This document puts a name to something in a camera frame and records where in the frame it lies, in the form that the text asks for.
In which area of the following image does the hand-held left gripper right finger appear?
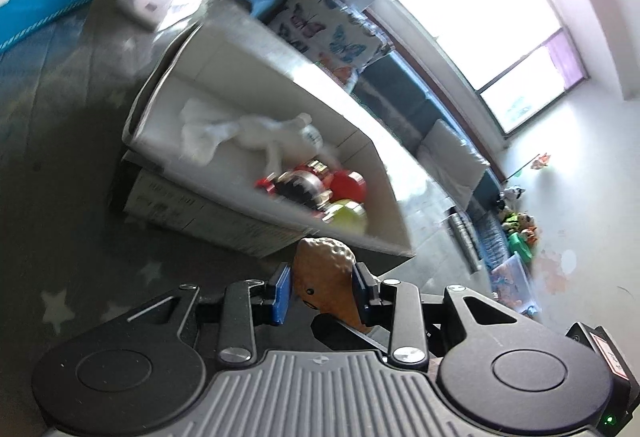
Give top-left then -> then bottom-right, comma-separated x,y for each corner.
351,263 -> 522,370

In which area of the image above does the butterfly print pillow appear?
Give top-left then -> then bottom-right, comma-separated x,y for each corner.
267,0 -> 397,74

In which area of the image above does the window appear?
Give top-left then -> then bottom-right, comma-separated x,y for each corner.
364,0 -> 590,139

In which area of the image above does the green toy figure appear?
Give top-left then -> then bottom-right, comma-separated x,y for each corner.
330,200 -> 369,234

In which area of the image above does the orange butterfly decoration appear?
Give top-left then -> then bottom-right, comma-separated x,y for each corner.
510,151 -> 554,180

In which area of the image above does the black and white plush toy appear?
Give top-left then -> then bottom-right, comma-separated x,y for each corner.
501,186 -> 527,211

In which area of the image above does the black and red toy figure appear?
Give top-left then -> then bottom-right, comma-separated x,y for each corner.
254,160 -> 346,223

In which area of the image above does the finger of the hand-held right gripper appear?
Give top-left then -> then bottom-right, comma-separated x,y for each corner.
310,314 -> 393,357

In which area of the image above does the clear plastic storage bin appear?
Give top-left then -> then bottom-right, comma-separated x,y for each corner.
490,252 -> 534,314

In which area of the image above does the green plastic toy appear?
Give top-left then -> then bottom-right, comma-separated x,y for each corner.
507,234 -> 539,264

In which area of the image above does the white cardboard box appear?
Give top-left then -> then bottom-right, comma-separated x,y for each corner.
121,0 -> 418,260

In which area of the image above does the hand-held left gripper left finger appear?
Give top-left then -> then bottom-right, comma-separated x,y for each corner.
127,264 -> 293,369

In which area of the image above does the grey remote control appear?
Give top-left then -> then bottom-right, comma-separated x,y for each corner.
447,211 -> 484,274

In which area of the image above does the beige toy figure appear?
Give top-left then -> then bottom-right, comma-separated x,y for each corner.
291,237 -> 373,334

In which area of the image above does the grey pillow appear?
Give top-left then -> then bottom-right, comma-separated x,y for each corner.
417,118 -> 492,214

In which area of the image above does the grey quilted desktop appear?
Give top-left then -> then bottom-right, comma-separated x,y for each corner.
0,0 -> 483,368

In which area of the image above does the pile of colourful plush toys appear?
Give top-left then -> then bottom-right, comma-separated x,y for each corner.
502,210 -> 542,239

